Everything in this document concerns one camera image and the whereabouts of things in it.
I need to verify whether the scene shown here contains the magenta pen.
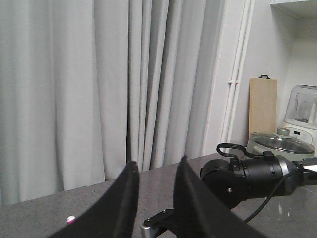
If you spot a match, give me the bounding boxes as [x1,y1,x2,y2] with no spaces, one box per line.
[66,215,76,225]

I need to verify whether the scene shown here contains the white wall pipes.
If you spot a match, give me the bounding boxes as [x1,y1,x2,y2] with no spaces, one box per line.
[220,0,255,143]

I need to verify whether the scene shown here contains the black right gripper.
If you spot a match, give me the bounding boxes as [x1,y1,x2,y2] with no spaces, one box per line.
[140,209,179,238]

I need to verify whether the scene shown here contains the wooden cutting board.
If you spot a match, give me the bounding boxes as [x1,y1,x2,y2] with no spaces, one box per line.
[248,74,277,139]

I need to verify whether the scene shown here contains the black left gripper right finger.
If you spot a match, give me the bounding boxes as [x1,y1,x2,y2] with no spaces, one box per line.
[173,156,265,238]

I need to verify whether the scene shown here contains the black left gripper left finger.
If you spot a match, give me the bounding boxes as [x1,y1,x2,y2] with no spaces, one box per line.
[51,162,140,238]

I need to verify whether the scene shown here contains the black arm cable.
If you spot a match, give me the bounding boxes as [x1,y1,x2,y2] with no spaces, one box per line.
[216,143,302,223]

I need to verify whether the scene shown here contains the grey curtain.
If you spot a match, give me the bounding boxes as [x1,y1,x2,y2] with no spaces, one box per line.
[0,0,224,206]

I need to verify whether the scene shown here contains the pot with glass lid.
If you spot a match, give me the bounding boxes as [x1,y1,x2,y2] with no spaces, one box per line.
[247,128,315,161]

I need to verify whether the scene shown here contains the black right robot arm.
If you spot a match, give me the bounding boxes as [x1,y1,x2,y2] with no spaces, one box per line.
[141,152,317,238]

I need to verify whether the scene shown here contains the white blender appliance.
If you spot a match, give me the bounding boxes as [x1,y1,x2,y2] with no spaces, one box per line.
[283,85,317,147]

